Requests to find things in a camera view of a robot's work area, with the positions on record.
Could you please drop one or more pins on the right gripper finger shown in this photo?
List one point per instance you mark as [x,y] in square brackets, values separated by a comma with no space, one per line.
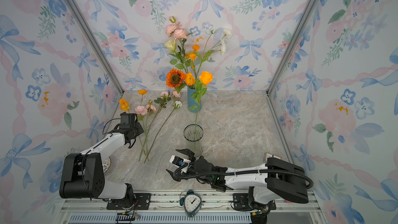
[187,152]
[176,175]

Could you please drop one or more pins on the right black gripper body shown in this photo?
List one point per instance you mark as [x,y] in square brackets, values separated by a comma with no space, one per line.
[195,168]

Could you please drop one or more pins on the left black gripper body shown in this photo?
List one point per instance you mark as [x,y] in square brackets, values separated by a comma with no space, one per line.
[138,129]

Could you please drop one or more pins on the pink rose stem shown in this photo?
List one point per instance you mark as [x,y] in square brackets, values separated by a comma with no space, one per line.
[146,116]

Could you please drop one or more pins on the clear glass vase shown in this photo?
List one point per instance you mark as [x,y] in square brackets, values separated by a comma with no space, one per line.
[193,140]

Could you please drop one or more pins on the teal ceramic vase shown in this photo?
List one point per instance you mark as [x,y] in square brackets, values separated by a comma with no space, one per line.
[192,102]

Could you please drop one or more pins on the orange ranunculus flower stem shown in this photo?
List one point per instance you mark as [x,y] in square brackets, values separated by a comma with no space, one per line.
[200,85]

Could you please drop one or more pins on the orange poppy flower stem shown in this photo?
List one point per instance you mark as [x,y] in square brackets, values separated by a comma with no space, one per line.
[191,59]

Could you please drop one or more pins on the tall pink bud stem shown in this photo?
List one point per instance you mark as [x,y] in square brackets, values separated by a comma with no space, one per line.
[175,31]

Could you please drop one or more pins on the white ranunculus flower stem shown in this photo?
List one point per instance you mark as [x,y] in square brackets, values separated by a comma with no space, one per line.
[215,45]

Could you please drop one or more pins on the orange poppy spray stem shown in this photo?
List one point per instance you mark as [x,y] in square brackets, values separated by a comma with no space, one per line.
[126,106]

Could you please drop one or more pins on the cream rose stem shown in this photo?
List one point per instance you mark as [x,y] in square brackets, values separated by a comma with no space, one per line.
[177,51]

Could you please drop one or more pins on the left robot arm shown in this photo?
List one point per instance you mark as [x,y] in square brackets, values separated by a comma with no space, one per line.
[83,174]

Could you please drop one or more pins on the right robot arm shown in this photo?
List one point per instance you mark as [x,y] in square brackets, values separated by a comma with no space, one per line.
[275,179]

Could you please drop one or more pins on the teal heart alarm clock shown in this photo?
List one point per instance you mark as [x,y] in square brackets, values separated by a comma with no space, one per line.
[191,203]

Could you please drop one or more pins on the pink bud flower stem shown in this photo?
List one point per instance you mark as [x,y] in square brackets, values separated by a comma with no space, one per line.
[164,104]

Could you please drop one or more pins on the patterned ceramic bowl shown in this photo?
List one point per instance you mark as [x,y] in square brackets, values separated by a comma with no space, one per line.
[106,164]

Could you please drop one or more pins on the small card box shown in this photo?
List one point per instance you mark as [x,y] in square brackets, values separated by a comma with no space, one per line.
[270,155]

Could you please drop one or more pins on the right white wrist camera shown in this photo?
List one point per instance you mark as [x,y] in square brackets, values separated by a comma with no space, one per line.
[178,161]

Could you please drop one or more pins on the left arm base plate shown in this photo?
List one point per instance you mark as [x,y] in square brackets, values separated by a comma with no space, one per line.
[137,201]

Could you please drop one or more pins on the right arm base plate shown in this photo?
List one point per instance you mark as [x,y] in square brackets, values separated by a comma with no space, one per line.
[245,203]

